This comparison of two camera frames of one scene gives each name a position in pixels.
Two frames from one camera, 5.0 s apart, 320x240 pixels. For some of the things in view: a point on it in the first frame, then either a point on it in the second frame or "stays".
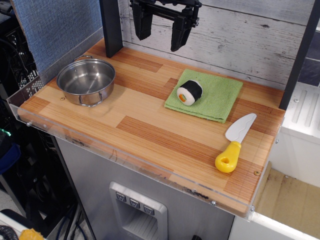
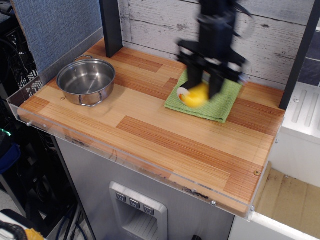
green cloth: [219, 96] stays
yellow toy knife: [227, 161] to [198, 95]
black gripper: [185, 13] to [214, 51]
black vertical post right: [299, 61] stays
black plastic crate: [19, 78] stays
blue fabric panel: [58, 32] stays
